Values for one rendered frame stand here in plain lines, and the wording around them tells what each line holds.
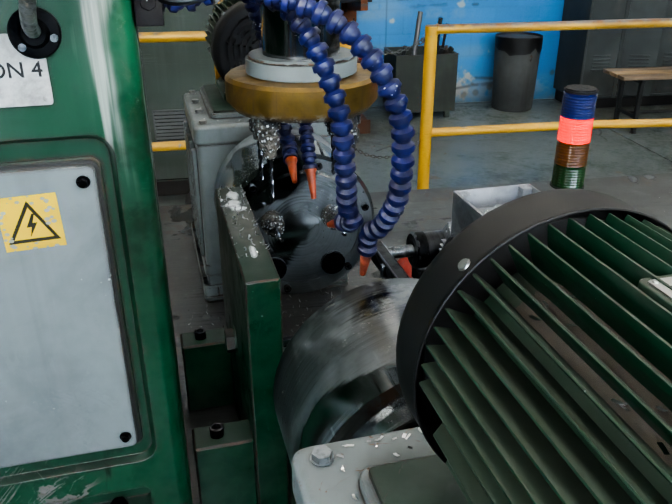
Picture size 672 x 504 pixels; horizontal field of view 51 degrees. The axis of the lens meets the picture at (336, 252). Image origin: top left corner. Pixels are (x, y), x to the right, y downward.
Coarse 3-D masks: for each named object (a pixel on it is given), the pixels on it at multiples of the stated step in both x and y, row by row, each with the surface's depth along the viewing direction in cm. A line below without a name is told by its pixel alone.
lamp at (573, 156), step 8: (560, 144) 131; (568, 144) 129; (584, 144) 129; (560, 152) 131; (568, 152) 130; (576, 152) 130; (584, 152) 130; (560, 160) 131; (568, 160) 130; (576, 160) 130; (584, 160) 131
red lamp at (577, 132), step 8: (560, 120) 130; (568, 120) 128; (576, 120) 127; (584, 120) 127; (592, 120) 128; (560, 128) 130; (568, 128) 128; (576, 128) 128; (584, 128) 128; (560, 136) 130; (568, 136) 129; (576, 136) 128; (584, 136) 128; (576, 144) 129
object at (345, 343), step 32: (384, 288) 70; (320, 320) 70; (352, 320) 67; (384, 320) 65; (288, 352) 71; (320, 352) 66; (352, 352) 63; (384, 352) 61; (288, 384) 69; (320, 384) 63; (352, 384) 60; (384, 384) 58; (288, 416) 67; (320, 416) 61; (352, 416) 58; (384, 416) 57; (288, 448) 67
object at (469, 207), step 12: (456, 192) 100; (468, 192) 100; (480, 192) 101; (492, 192) 102; (504, 192) 102; (516, 192) 103; (528, 192) 102; (456, 204) 100; (468, 204) 96; (480, 204) 102; (492, 204) 103; (456, 216) 100; (468, 216) 96; (480, 216) 93; (456, 228) 101
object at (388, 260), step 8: (384, 248) 110; (376, 256) 110; (384, 256) 108; (392, 256) 108; (376, 264) 110; (384, 264) 106; (392, 264) 105; (384, 272) 106; (392, 272) 103; (400, 272) 103
